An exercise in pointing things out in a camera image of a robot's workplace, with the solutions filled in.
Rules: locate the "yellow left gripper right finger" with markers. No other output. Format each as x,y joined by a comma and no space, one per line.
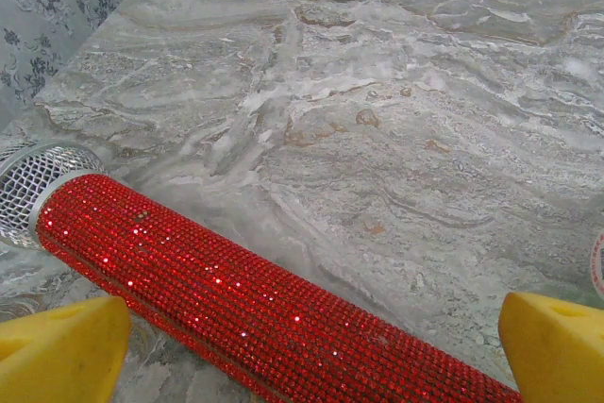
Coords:
561,356

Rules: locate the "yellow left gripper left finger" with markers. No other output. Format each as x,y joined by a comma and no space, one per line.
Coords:
61,356

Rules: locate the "orange red labelled plastic bottle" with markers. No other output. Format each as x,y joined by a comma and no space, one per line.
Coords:
599,261

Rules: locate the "red tube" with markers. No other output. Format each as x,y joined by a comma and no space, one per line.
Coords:
236,304

